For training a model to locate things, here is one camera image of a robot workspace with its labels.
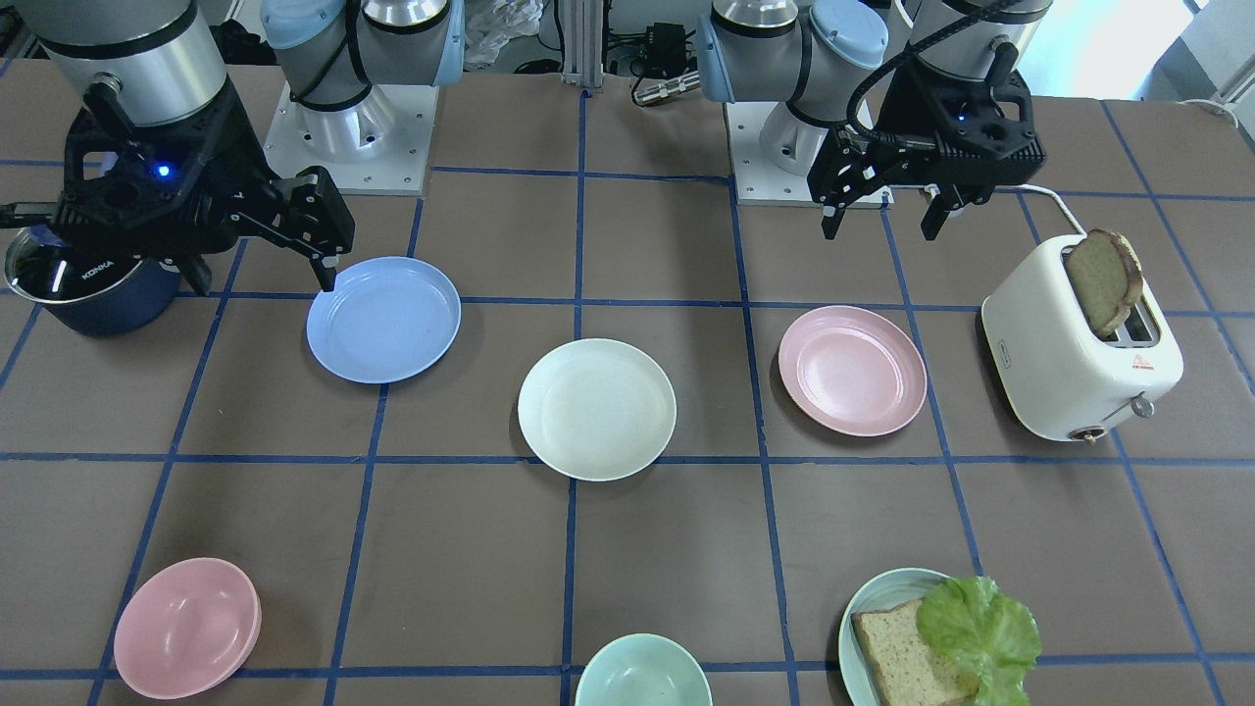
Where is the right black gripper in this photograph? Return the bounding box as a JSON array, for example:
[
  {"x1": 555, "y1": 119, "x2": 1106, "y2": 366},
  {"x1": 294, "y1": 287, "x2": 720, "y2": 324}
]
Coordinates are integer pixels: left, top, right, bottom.
[{"x1": 49, "y1": 76, "x2": 356, "y2": 296}]

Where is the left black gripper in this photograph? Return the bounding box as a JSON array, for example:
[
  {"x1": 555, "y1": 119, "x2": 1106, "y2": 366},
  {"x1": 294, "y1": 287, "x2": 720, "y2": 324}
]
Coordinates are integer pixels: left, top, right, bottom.
[{"x1": 808, "y1": 66, "x2": 1047, "y2": 242}]

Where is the pink plate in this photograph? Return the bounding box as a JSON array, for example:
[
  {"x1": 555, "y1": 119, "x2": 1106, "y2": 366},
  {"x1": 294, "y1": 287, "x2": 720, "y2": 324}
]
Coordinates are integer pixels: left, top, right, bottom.
[{"x1": 778, "y1": 305, "x2": 927, "y2": 436}]

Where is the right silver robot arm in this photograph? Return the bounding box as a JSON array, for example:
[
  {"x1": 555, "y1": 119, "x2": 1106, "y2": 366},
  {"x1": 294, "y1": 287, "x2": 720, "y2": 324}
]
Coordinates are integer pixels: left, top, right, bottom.
[{"x1": 3, "y1": 1, "x2": 466, "y2": 293}]

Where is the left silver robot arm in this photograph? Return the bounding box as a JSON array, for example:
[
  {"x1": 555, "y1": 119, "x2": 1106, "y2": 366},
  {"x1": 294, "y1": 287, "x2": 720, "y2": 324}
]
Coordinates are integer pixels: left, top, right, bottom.
[{"x1": 697, "y1": 1, "x2": 1050, "y2": 240}]

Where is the blue plate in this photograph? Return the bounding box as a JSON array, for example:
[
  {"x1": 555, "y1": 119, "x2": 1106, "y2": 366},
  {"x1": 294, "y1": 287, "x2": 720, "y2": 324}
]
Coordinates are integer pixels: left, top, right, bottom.
[{"x1": 305, "y1": 256, "x2": 462, "y2": 384}]

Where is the dark blue Konka pot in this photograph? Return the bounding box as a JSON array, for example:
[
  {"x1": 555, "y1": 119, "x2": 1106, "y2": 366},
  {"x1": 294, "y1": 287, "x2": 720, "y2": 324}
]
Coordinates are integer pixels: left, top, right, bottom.
[{"x1": 4, "y1": 227, "x2": 182, "y2": 336}]

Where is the silver metal connector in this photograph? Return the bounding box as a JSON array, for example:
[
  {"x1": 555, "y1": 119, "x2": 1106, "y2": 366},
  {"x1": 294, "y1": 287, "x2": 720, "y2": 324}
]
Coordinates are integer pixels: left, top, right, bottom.
[{"x1": 631, "y1": 71, "x2": 702, "y2": 108}]

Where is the bread slice in toaster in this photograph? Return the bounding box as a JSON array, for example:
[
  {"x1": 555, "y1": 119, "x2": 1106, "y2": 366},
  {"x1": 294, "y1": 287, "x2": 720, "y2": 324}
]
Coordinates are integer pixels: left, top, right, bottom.
[{"x1": 1064, "y1": 228, "x2": 1146, "y2": 339}]

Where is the white toaster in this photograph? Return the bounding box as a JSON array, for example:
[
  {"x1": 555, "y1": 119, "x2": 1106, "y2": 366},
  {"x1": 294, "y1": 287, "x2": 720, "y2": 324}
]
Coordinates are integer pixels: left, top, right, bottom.
[{"x1": 979, "y1": 233, "x2": 1183, "y2": 441}]

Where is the black power adapter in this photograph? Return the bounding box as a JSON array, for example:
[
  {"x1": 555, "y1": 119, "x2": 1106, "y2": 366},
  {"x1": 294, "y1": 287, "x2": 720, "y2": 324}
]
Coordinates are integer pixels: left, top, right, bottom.
[{"x1": 641, "y1": 23, "x2": 689, "y2": 76}]

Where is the white plate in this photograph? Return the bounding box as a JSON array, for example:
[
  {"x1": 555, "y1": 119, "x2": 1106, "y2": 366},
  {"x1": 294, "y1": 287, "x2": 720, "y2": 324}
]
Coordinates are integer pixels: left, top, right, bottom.
[{"x1": 517, "y1": 339, "x2": 678, "y2": 482}]

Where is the pink bowl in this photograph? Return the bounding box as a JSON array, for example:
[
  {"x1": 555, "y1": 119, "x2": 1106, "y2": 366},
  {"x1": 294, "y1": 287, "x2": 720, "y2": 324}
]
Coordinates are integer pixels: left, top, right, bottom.
[{"x1": 113, "y1": 557, "x2": 264, "y2": 700}]

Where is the light green plate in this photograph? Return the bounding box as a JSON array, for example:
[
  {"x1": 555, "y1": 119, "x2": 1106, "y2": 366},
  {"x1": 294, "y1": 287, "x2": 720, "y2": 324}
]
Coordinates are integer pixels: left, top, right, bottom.
[{"x1": 835, "y1": 568, "x2": 949, "y2": 705}]

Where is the green lettuce leaf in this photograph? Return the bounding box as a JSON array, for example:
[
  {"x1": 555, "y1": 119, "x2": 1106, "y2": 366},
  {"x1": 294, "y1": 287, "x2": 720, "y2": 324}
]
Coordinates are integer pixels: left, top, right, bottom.
[{"x1": 916, "y1": 576, "x2": 1043, "y2": 705}]

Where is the bread slice on plate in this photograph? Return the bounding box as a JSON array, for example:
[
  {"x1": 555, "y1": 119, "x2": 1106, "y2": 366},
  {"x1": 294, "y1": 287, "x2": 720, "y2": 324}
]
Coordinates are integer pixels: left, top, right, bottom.
[{"x1": 852, "y1": 598, "x2": 979, "y2": 705}]

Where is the mint green bowl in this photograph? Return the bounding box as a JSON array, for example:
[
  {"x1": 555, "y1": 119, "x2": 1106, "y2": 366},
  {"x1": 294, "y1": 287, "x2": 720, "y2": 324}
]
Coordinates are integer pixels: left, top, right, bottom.
[{"x1": 574, "y1": 633, "x2": 713, "y2": 705}]

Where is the white toaster power cable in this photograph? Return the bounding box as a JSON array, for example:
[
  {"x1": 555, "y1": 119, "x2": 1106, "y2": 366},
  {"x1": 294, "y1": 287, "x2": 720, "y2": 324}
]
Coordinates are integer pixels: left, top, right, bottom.
[{"x1": 1010, "y1": 183, "x2": 1087, "y2": 236}]

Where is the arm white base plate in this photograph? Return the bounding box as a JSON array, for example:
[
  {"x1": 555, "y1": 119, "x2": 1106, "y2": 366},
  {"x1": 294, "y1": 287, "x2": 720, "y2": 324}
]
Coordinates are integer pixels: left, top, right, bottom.
[
  {"x1": 264, "y1": 85, "x2": 442, "y2": 197},
  {"x1": 724, "y1": 102, "x2": 894, "y2": 209}
]

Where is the aluminium frame post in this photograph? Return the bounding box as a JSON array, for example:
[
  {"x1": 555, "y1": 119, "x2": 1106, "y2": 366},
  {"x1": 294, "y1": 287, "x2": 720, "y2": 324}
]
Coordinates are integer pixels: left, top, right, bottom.
[{"x1": 553, "y1": 0, "x2": 606, "y2": 92}]

